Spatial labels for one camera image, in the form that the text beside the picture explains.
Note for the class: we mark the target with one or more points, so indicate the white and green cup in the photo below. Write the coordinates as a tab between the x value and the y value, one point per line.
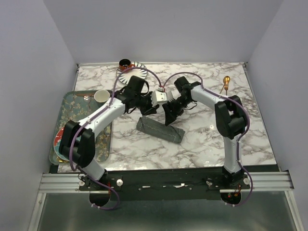
101	96

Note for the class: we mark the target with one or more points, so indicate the grey cloth napkin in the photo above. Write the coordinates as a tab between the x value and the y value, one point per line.
159	130

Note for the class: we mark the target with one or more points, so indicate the red and black cup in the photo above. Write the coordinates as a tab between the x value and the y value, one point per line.
125	64

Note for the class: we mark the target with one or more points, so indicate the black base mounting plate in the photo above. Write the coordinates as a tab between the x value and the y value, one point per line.
211	183

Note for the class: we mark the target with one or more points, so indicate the gold spoon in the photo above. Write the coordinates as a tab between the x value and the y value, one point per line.
226	81

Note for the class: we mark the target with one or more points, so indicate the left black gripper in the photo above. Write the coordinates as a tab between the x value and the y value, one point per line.
151	110

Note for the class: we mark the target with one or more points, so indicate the silver spoon on tray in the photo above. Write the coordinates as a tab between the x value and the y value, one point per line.
87	99

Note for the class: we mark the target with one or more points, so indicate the red and blue plate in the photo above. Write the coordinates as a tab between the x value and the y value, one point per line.
56	145

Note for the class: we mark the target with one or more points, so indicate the white striped saucer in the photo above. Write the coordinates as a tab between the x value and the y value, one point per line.
125	77

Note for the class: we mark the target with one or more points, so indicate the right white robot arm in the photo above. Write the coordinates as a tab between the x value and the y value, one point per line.
232	121

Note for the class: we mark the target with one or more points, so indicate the green floral tray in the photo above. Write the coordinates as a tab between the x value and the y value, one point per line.
74	108

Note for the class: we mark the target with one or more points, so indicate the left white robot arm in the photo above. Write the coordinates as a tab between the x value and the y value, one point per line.
78	138

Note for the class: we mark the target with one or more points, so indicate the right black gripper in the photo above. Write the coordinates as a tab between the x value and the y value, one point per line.
170	117

